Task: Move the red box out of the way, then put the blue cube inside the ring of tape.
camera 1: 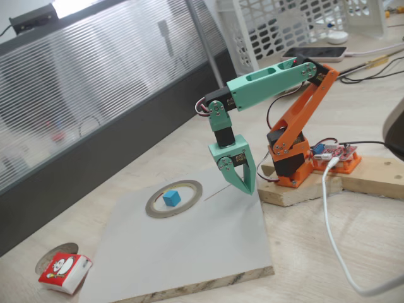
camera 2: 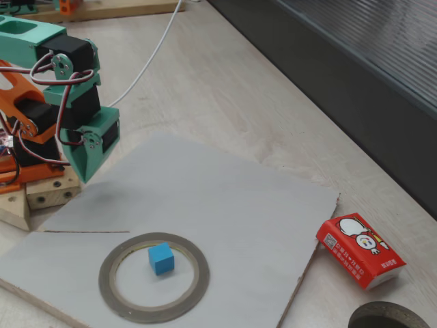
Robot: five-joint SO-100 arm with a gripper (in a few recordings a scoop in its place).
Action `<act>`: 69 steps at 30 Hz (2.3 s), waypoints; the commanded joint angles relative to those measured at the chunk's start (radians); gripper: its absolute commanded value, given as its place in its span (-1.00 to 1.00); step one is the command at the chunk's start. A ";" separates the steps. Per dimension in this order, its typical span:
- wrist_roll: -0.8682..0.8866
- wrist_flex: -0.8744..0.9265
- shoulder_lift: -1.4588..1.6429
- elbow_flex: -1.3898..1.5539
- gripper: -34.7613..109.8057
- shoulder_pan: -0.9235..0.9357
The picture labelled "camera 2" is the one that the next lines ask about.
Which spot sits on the small blue cube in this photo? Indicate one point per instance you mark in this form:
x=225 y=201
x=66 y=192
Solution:
x=160 y=259

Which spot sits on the orange printed board holder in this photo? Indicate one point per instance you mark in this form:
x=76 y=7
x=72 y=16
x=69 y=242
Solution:
x=7 y=177

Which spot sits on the grey painted plywood board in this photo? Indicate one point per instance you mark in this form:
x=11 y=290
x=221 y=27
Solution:
x=256 y=222

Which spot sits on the orange green leader arm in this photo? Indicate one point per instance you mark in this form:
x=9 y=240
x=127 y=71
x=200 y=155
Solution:
x=70 y=7

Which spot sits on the wooden base plank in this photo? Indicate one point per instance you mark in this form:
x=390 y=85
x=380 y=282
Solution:
x=13 y=212

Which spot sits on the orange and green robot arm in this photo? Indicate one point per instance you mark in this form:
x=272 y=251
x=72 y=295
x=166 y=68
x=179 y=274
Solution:
x=20 y=44

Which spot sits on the ribbed glass desk partition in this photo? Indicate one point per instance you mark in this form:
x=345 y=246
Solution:
x=375 y=68

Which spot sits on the wooden base block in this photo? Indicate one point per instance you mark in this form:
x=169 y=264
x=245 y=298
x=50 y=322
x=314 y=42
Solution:
x=51 y=196

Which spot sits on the light wooden mounting plank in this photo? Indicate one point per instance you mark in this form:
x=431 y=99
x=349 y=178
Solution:
x=136 y=10

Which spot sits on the red controller circuit board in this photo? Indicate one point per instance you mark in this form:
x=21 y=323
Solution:
x=2 y=136

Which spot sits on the red and white carton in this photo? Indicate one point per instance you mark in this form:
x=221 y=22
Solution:
x=348 y=253

